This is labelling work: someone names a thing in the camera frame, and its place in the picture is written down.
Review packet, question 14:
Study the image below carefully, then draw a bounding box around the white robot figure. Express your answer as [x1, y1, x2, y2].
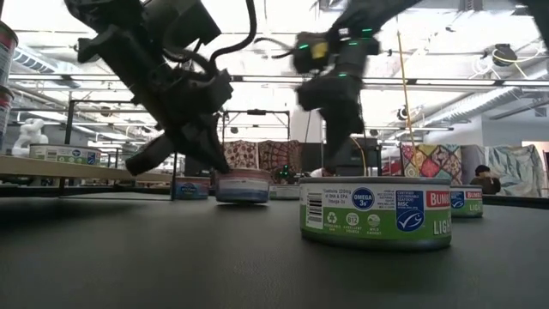
[11, 118, 50, 158]

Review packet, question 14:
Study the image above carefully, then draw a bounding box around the black ceiling cable reel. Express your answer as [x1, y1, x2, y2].
[491, 42, 519, 68]

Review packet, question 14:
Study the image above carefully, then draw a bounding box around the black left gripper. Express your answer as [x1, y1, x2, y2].
[124, 59, 236, 177]

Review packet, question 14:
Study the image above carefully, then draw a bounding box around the grey cloth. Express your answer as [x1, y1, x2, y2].
[460, 143, 490, 186]

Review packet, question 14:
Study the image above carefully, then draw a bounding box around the light wooden shelf board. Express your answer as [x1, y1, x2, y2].
[0, 154, 174, 184]

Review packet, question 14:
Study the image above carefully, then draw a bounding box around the black panel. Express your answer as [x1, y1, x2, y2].
[183, 154, 217, 179]

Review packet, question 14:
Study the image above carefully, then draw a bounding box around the silver ventilation duct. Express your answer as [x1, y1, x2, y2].
[12, 45, 83, 89]

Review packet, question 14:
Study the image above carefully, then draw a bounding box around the long ceiling light bar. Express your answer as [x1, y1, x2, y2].
[0, 72, 549, 87]

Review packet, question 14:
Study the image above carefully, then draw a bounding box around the red patterned cloth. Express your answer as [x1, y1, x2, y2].
[258, 139, 302, 173]
[222, 140, 260, 170]

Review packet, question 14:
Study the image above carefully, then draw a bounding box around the colourful patchwork quilt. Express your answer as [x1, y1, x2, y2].
[399, 142, 463, 179]

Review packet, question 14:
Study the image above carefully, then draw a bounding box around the black metal frame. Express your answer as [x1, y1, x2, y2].
[221, 109, 292, 142]
[57, 100, 182, 202]

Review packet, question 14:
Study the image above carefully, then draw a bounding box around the black computer case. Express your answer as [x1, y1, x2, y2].
[328, 136, 383, 178]

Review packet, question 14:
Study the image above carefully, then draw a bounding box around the teal white patterned cloth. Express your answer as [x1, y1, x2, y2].
[486, 143, 546, 198]

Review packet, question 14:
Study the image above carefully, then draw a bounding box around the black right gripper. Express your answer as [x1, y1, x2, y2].
[294, 72, 366, 161]

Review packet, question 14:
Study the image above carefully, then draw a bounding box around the yellow tag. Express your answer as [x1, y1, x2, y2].
[311, 41, 329, 60]

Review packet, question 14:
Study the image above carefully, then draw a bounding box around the yellow cable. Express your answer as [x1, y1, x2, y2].
[395, 29, 418, 149]

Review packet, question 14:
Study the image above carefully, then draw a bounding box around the white pillar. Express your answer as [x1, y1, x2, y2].
[290, 96, 323, 145]

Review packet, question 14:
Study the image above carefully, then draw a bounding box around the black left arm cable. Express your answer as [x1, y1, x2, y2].
[162, 0, 258, 76]

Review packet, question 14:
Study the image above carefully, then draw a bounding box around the green white tuna can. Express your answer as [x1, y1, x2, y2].
[268, 184, 301, 201]
[299, 175, 453, 252]
[27, 143, 102, 167]
[449, 184, 485, 219]

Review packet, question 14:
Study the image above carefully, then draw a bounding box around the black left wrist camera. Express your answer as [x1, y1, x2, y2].
[143, 0, 223, 49]

